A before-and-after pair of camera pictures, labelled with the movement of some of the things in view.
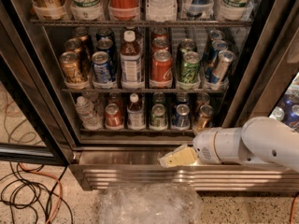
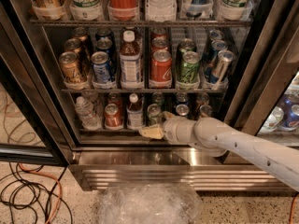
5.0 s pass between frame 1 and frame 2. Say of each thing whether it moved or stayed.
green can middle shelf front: stayed
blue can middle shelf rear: stayed
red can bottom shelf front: stayed
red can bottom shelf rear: stayed
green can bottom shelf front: moved
